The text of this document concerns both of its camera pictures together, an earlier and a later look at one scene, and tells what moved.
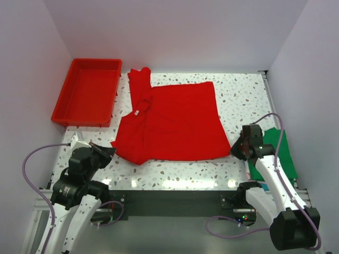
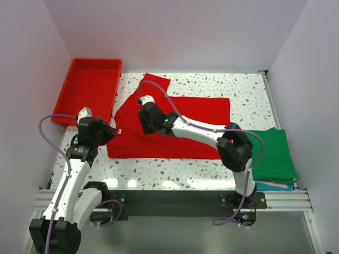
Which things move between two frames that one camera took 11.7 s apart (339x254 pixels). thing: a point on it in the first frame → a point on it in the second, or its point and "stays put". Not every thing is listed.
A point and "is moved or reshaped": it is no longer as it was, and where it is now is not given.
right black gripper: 234,150 → 146,129
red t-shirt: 175,122 is moved or reshaped
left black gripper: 106,153 → 109,132
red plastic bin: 88,98 stays put
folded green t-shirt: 273,136 stays put
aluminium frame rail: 43,205 stays put
